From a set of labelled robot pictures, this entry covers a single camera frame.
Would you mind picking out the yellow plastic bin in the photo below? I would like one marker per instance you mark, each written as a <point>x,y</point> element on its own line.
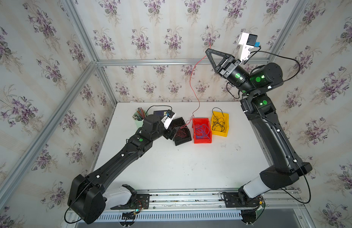
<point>220,124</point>

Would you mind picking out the aluminium rail frame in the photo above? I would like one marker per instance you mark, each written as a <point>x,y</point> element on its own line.
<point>204,199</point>

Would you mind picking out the coloured pencils bundle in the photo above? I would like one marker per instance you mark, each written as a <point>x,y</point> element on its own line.
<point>140,114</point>

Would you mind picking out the red plastic bin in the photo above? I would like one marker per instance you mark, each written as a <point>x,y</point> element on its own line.
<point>202,130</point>

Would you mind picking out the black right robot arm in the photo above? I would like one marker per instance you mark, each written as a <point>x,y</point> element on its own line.
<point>287,167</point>

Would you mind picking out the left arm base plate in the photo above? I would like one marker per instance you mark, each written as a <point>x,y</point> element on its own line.
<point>139,202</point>

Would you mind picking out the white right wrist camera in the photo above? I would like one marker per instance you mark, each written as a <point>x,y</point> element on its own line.
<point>247,42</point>

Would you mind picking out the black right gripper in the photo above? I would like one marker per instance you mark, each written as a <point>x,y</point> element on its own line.
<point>232,66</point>

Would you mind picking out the white ventilation grille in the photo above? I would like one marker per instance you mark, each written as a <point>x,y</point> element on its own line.
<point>147,216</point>

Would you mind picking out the black plastic bin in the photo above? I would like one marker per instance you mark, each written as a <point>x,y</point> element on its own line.
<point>183,135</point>

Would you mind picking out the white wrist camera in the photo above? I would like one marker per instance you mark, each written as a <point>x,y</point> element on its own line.
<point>247,42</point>
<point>168,118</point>

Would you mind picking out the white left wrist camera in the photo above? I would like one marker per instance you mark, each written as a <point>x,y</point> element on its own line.
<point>168,118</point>

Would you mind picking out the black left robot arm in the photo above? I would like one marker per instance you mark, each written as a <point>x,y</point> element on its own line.
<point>86,194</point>

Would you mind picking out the green pen cup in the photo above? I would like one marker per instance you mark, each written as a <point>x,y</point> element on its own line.
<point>139,123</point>

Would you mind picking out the dark blue book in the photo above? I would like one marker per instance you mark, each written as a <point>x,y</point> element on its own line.
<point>160,113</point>

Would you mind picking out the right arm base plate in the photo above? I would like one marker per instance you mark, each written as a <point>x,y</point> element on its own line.
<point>233,200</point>

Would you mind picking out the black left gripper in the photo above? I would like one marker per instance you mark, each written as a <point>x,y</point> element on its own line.
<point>168,135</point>

